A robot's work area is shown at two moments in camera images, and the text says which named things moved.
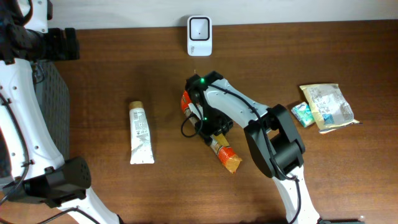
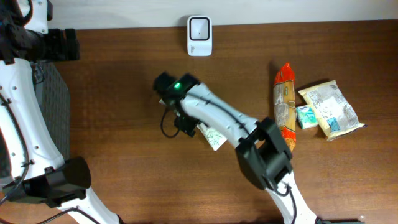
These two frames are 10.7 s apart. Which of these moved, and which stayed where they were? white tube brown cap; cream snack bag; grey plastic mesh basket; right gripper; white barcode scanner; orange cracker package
Moved: white tube brown cap; cream snack bag; right gripper; orange cracker package
Stayed: grey plastic mesh basket; white barcode scanner
